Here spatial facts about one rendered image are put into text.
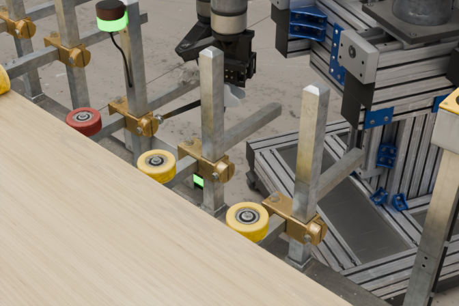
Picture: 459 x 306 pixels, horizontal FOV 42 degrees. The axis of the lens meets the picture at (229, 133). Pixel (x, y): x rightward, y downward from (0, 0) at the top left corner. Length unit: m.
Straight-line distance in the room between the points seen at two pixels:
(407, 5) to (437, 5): 0.07
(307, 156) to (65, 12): 0.74
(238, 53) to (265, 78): 2.10
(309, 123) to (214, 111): 0.25
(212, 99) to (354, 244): 1.02
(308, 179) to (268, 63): 2.41
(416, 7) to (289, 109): 1.62
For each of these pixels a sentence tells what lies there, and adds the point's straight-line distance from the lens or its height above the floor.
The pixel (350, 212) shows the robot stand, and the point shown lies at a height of 0.21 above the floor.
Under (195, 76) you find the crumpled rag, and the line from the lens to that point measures 1.61.
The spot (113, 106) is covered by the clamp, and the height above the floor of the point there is 0.87.
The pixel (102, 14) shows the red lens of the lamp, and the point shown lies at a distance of 1.29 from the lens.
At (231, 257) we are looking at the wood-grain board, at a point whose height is 0.90.
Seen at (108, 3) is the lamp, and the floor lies 1.17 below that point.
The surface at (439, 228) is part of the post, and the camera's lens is 1.03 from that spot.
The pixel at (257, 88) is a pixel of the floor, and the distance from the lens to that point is 3.25.
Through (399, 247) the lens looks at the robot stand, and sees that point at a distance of 2.10.
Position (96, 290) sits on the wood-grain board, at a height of 0.90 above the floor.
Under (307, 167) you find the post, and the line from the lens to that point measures 1.12.
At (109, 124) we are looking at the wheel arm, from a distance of 1.46.
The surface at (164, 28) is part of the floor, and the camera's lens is 3.94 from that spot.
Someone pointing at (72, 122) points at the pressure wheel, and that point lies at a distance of 1.40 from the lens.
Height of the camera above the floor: 1.67
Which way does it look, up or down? 35 degrees down
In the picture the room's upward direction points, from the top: straight up
